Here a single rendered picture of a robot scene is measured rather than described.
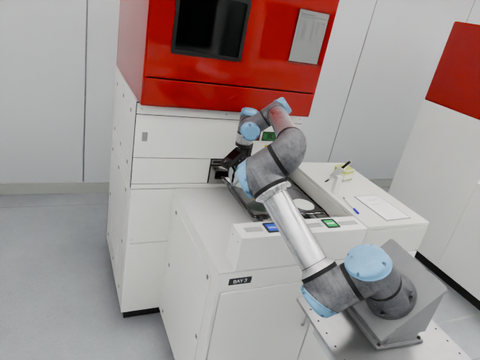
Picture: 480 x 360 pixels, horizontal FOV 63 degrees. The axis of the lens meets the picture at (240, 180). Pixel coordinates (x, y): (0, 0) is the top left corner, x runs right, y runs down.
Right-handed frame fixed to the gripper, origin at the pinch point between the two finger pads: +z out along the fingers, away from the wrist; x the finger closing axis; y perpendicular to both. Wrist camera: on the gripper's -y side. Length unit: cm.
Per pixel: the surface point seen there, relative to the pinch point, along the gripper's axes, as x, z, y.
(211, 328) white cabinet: -33, 35, -41
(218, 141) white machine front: 14.5, -15.4, 2.8
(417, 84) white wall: 18, -30, 317
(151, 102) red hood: 26, -33, -30
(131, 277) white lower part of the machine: 30, 60, -28
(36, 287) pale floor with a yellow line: 84, 91, -51
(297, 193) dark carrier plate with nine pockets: -21.7, 1.3, 23.3
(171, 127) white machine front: 25.3, -20.8, -18.0
